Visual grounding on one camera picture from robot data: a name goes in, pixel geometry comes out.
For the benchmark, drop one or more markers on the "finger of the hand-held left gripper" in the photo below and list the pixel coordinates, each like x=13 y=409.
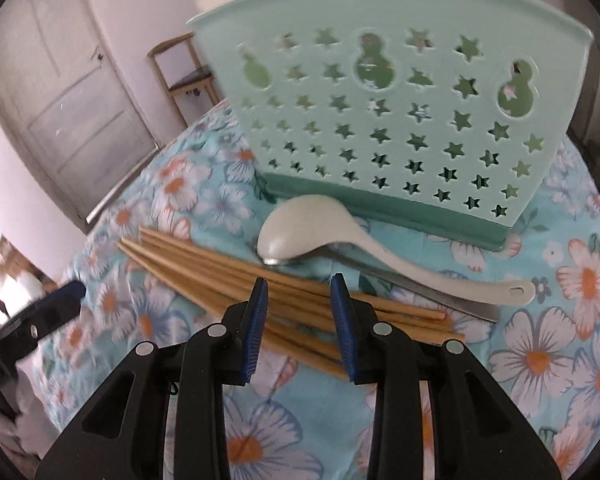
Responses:
x=35 y=327
x=70 y=292

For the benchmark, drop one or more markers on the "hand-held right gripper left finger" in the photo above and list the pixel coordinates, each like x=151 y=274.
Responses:
x=257 y=330

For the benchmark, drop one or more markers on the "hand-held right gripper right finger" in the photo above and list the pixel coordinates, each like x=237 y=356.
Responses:
x=342 y=330

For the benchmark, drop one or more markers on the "set of wooden chopsticks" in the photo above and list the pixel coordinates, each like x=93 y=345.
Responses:
x=205 y=260

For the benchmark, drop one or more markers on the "metal spoon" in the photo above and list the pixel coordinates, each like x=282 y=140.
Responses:
x=430 y=295

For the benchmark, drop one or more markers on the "white rice ladle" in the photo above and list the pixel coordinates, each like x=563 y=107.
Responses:
x=290 y=230

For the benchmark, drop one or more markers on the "mint green utensil holder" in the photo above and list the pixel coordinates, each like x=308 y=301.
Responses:
x=380 y=15

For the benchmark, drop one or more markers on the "cardboard box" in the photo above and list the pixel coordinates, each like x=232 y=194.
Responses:
x=10 y=255

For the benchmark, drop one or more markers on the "floral turquoise blanket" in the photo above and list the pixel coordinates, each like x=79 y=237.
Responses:
x=530 y=360

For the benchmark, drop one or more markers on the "grey panelled door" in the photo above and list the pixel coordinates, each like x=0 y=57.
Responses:
x=70 y=100

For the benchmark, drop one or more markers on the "wooden chair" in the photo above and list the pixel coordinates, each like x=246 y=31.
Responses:
x=192 y=79

